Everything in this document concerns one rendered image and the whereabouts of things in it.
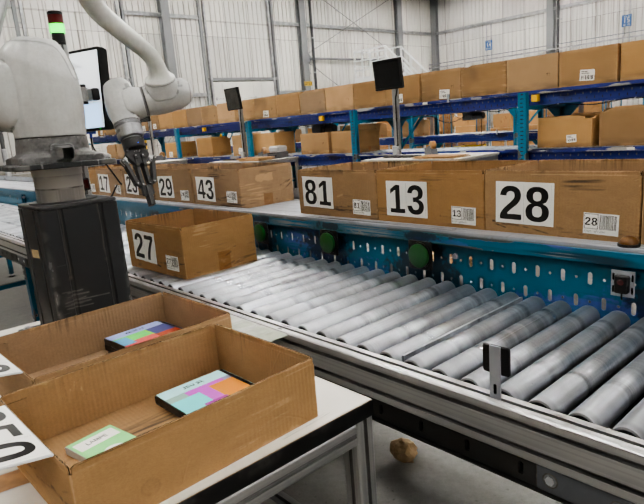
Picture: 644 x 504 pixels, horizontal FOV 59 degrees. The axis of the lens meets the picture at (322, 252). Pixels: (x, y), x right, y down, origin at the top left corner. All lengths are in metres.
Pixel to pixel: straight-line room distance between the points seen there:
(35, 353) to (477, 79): 6.19
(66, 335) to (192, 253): 0.68
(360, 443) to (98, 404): 0.44
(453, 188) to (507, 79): 5.16
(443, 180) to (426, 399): 0.78
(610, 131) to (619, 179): 4.61
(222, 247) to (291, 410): 1.13
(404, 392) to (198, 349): 0.39
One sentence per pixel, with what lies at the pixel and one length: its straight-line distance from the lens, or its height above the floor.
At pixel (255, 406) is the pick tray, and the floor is 0.82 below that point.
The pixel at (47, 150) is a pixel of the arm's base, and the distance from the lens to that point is 1.41.
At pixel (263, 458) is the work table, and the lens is 0.86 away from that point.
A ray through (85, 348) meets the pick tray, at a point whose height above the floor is 0.77.
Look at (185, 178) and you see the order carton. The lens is 2.82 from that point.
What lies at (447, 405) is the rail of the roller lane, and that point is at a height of 0.71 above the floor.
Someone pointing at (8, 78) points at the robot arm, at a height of 1.35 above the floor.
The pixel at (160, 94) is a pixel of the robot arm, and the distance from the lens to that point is 2.06.
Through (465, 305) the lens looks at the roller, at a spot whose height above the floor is 0.74.
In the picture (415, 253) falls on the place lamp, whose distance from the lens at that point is 1.68.
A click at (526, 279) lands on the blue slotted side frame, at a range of 1.55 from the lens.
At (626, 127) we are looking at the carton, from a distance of 5.99.
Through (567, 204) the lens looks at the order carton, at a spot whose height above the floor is 0.97.
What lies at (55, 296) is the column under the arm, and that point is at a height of 0.87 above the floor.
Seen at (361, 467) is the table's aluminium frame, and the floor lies 0.64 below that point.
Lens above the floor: 1.20
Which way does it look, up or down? 12 degrees down
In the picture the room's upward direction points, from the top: 5 degrees counter-clockwise
